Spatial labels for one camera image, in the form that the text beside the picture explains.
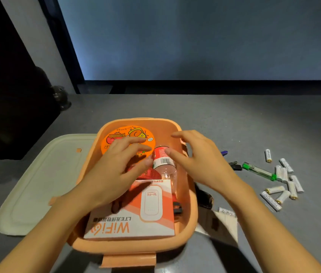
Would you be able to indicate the person's right thumb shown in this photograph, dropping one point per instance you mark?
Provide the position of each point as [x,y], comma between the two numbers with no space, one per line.
[176,157]

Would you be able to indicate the white and orange router box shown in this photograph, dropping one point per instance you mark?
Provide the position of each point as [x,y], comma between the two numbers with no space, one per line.
[137,224]

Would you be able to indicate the person's right hand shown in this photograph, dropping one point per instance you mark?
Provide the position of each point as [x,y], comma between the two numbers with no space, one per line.
[206,164]

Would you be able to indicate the purple pen cap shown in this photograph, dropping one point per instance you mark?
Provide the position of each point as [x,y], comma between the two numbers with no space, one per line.
[224,152]

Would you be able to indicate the brown cardboard piece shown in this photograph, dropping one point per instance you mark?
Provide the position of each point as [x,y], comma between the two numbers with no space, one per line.
[223,227]

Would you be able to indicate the person's left hand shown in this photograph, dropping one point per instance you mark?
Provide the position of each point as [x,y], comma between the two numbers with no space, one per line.
[112,176]

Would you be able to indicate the person's left thumb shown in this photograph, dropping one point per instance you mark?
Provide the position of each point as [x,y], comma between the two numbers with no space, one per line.
[142,169]

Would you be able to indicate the large black bag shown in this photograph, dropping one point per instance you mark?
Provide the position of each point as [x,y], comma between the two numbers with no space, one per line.
[9,105]

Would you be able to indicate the orange plastic storage box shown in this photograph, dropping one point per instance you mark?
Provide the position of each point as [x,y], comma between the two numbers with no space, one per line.
[183,224]

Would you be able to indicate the grey round metal object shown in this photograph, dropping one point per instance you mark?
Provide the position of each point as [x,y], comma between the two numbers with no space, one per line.
[62,98]

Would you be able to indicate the person's left forearm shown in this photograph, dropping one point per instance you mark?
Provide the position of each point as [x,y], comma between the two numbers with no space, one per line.
[46,233]

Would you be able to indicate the clear bottle with red label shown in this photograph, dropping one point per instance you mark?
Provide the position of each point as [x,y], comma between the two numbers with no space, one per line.
[162,164]

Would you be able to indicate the pile of white batteries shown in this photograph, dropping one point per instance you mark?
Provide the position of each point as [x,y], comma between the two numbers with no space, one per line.
[282,174]

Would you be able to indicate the dark brown wallet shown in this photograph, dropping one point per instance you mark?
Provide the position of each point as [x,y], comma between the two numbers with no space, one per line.
[204,197]

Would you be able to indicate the round orange cartoon tin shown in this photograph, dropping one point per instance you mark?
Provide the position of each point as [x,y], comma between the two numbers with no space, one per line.
[114,133]

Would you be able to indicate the person's right forearm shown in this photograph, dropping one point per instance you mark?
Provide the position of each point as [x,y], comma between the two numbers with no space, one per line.
[271,233]

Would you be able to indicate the black clip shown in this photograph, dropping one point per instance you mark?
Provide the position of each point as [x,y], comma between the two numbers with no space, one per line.
[178,208]

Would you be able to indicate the green lighter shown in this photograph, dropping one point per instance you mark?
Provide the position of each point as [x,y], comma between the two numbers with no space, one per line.
[258,170]

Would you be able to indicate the person's left middle finger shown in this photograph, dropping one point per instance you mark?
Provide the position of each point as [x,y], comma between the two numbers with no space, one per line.
[127,141]

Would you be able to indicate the cream plastic box lid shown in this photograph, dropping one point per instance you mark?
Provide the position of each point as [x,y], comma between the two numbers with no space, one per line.
[43,187]

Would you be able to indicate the small black adapter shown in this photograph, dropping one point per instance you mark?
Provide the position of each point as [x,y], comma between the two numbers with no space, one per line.
[236,166]

